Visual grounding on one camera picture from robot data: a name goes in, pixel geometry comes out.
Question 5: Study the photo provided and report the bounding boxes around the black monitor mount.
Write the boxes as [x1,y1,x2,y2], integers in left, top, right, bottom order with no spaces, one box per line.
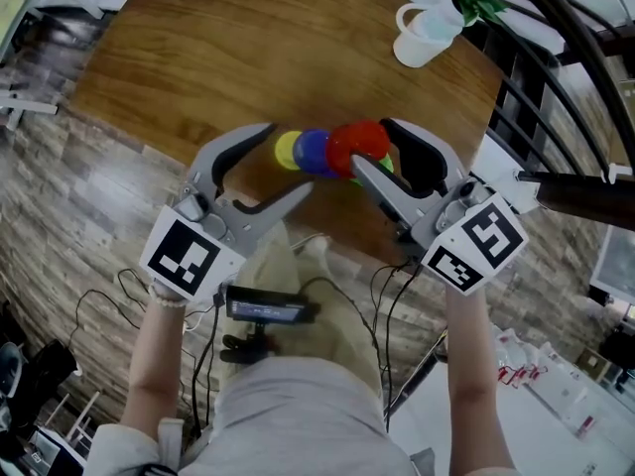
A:
[219,322,278,365]

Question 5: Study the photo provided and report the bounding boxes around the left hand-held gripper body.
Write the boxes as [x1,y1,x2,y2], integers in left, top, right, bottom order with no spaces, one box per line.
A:
[138,183,249,300]

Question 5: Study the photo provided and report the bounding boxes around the pale blue plant vase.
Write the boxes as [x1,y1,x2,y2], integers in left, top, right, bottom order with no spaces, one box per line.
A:
[420,0,468,45]

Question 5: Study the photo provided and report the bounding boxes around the grey wristband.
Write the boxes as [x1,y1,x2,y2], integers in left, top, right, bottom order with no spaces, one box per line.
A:
[148,277,188,300]

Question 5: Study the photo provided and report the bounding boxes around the green paper cup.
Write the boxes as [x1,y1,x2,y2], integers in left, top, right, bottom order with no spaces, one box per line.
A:
[346,152,396,188]

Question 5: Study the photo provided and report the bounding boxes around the person's right forearm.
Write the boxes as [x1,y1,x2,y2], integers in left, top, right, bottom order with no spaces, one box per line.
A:
[443,279,518,471]

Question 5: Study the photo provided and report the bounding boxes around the yellow table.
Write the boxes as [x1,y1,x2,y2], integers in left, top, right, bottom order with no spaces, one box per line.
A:
[0,0,57,64]

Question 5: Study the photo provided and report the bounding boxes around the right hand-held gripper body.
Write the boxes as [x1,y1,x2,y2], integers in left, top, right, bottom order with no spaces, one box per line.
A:
[395,175,529,297]

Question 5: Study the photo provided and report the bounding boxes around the yellow paper cup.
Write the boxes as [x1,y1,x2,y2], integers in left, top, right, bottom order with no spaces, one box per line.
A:
[273,130,305,174]

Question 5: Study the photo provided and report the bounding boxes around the red paper cup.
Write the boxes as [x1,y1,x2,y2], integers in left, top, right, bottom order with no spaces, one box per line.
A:
[324,119,392,179]

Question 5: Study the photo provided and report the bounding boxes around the white pitcher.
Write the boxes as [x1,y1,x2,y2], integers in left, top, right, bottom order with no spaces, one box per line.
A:
[392,0,466,69]

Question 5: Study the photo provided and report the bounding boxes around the person's white shoe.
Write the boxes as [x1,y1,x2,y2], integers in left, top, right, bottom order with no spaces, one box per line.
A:
[296,234,329,268]

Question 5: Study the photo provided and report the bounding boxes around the person's light shirt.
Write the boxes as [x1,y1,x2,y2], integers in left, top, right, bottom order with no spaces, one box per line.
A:
[85,353,439,476]

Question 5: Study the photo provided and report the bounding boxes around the white table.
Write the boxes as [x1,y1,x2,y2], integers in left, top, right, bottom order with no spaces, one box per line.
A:
[385,358,635,476]

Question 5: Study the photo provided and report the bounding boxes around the white bead bracelet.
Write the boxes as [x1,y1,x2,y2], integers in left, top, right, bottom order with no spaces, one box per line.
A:
[147,285,188,309]

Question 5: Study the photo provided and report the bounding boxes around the small black monitor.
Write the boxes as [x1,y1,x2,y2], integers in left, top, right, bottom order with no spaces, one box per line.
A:
[224,285,322,325]

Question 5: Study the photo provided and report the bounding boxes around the white base panel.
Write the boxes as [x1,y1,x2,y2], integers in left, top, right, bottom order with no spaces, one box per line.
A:
[469,133,543,213]

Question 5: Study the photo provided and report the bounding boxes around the dark wooden post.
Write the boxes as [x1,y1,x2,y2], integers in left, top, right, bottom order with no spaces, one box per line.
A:
[534,170,635,228]

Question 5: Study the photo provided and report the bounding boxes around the person's beige trousers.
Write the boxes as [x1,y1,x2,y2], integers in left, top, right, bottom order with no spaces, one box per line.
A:
[231,219,384,397]

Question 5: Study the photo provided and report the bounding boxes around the person's left forearm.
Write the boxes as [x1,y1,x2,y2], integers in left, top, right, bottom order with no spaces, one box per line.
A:
[120,298,189,431]

